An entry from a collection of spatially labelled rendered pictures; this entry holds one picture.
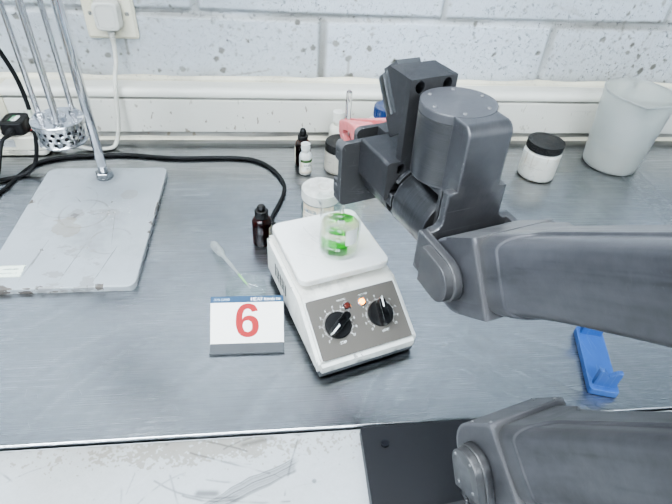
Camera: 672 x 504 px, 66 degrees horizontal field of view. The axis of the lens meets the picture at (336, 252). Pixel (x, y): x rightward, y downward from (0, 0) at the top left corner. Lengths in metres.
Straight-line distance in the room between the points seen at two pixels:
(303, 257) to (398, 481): 0.27
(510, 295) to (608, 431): 0.09
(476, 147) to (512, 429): 0.19
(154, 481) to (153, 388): 0.11
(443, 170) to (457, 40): 0.71
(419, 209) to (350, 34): 0.65
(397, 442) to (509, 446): 0.20
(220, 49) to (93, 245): 0.44
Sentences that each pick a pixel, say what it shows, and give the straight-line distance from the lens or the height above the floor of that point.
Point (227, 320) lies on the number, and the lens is 0.66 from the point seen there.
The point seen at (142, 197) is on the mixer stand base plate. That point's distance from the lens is 0.90.
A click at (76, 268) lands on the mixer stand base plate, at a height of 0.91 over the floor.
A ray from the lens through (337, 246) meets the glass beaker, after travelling 0.62.
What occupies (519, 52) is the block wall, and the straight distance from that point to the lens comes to 1.14.
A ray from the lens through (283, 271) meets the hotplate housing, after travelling 0.65.
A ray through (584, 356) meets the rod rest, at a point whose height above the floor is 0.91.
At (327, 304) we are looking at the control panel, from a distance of 0.61.
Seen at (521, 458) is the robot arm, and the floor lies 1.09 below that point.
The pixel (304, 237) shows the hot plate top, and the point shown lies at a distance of 0.66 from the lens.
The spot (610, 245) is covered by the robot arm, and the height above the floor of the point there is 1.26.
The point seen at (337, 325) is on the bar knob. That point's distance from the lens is 0.59.
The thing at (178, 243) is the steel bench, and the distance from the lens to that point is 0.81.
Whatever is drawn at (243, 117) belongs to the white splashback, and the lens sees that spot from 1.04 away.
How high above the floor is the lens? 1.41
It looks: 41 degrees down
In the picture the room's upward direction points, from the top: 4 degrees clockwise
